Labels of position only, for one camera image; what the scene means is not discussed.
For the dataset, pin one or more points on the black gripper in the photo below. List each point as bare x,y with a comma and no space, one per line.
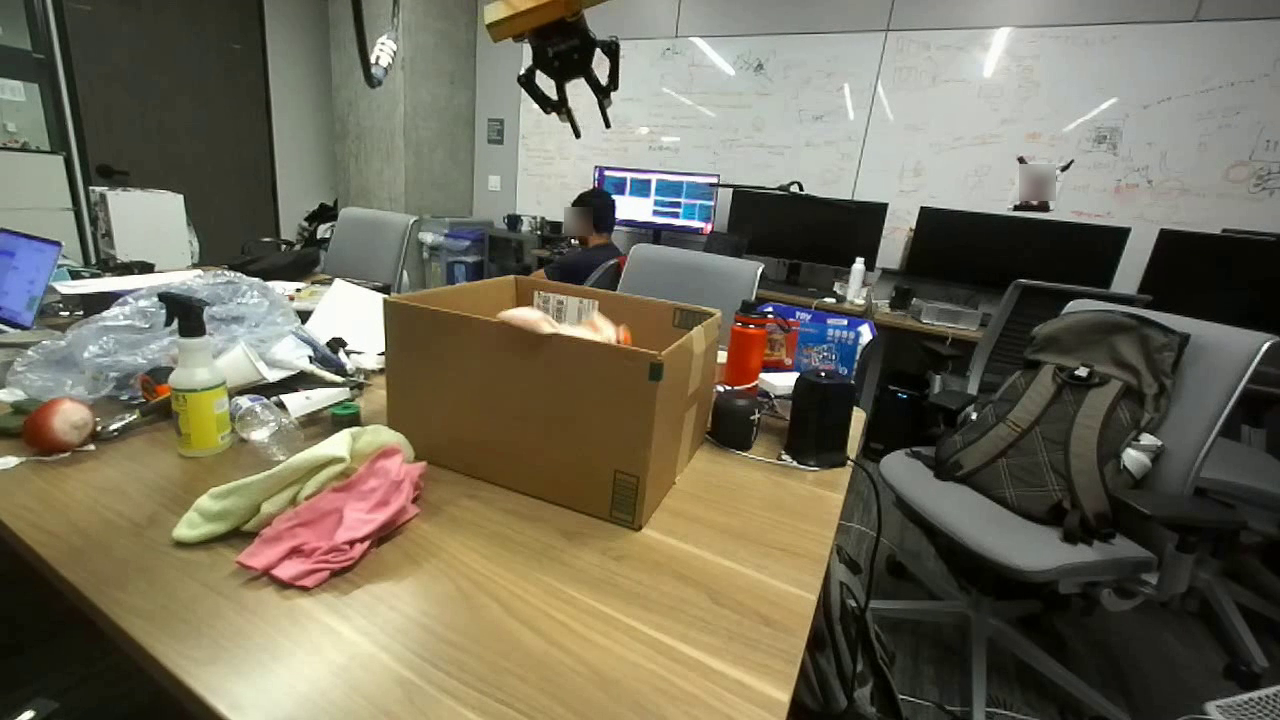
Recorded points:
567,50

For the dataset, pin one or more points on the pink cloth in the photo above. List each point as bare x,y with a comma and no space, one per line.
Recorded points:
334,525

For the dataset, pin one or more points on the cardboard box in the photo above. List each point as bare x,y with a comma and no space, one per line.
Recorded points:
534,413

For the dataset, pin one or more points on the small black box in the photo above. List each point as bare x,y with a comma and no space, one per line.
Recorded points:
734,422

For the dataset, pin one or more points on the white printer box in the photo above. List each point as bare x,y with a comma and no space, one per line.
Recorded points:
147,226

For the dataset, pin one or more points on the lit computer monitor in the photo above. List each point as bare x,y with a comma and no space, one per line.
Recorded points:
667,196

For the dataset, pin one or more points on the seated person dark shirt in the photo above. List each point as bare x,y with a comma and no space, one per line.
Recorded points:
587,247

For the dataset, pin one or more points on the grey padded office chair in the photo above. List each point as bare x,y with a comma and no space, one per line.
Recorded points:
686,276
365,247

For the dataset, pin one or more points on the dark computer monitor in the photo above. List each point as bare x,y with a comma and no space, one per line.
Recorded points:
1213,275
1013,247
804,226

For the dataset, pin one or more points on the red bottle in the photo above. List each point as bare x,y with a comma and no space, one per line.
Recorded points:
744,352

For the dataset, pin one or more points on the white paper sheet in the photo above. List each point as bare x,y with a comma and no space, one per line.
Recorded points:
348,321

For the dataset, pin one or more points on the small white bottle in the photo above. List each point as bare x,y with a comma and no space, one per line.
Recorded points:
857,281

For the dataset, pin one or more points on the blue printed carton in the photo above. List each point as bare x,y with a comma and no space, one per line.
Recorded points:
820,340

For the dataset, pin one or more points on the black cylindrical speaker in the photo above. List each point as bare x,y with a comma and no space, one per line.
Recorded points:
819,416

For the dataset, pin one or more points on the llama plush toy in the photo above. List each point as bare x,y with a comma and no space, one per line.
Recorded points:
1040,185

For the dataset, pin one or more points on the yellow spray bottle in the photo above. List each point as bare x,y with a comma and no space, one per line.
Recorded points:
200,407

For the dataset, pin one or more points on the pale green towel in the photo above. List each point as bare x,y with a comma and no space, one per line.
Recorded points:
266,489

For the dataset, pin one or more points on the clear plastic bag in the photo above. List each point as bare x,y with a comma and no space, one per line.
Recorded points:
104,346

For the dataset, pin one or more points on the olive grey backpack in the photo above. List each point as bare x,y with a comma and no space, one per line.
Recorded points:
1053,426

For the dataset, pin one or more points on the open laptop blue screen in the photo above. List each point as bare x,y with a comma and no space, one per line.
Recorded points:
27,275

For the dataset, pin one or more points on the red apple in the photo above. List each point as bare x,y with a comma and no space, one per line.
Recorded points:
57,426

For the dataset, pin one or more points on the grey mesh office chair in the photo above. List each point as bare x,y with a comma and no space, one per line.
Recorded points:
1013,532

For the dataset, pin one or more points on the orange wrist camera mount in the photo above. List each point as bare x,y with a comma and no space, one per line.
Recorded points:
534,15

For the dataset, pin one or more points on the wall switch plate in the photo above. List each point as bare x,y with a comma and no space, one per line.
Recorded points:
494,131

